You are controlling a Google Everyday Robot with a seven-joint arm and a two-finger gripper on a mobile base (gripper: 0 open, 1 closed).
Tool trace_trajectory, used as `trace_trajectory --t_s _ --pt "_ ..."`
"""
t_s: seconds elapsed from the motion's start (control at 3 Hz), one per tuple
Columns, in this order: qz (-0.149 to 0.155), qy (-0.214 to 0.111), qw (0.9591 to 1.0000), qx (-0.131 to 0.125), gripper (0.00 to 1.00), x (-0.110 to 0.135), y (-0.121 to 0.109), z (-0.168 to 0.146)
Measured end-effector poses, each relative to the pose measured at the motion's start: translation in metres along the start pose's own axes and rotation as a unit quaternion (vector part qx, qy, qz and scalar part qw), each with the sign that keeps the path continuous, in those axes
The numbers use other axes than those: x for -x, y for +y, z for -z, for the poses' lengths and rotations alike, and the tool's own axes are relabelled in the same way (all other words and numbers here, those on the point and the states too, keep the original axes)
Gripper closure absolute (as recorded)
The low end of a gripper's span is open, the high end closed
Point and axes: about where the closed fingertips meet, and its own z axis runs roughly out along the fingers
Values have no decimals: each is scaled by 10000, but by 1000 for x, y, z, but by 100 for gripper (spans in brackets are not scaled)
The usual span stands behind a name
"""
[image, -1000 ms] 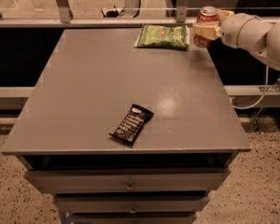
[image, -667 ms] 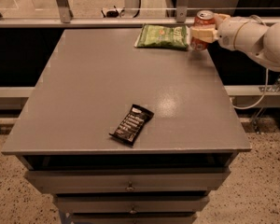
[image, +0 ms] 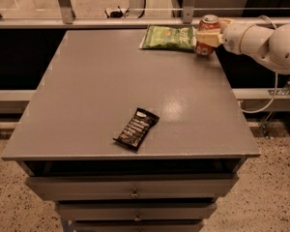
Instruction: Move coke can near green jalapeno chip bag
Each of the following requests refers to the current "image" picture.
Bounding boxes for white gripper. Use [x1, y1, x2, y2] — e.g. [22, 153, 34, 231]
[196, 17, 251, 54]

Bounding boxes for red coke can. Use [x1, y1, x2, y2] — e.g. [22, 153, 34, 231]
[195, 14, 221, 56]

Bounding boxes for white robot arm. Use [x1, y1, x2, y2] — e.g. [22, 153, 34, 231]
[195, 20, 290, 75]

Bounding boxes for green jalapeno chip bag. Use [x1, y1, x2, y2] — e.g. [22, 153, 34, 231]
[139, 25, 195, 52]

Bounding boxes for grey drawer cabinet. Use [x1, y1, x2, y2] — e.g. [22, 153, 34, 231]
[1, 28, 261, 232]

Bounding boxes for black snack bar wrapper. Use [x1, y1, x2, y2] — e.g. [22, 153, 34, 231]
[114, 108, 160, 152]

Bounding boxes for top grey drawer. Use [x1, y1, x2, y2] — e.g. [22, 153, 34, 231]
[26, 174, 239, 201]

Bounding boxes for grey drawer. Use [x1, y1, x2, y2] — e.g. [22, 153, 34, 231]
[73, 220, 204, 232]
[26, 174, 239, 201]
[56, 202, 217, 221]

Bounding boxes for middle grey drawer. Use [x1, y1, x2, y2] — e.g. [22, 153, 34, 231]
[56, 202, 217, 221]

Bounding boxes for bottom grey drawer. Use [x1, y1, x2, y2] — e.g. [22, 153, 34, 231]
[73, 220, 204, 232]

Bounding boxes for white cable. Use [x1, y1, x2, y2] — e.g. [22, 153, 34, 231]
[240, 14, 279, 115]

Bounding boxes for metal railing frame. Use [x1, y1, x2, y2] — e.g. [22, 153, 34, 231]
[0, 0, 290, 30]

